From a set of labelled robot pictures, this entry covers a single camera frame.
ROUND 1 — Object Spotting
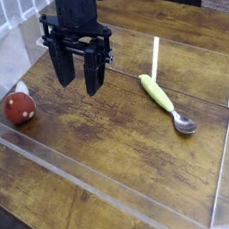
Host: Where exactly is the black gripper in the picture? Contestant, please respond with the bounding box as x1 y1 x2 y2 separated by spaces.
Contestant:
39 0 113 96

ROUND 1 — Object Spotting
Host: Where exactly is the green handled metal spoon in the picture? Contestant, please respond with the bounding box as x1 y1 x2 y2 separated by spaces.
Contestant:
139 74 197 134

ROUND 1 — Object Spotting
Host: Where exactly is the red toy mushroom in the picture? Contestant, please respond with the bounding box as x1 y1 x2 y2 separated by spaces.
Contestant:
4 81 36 125

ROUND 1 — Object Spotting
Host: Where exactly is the clear acrylic enclosure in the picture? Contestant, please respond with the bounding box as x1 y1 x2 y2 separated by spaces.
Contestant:
0 0 229 229

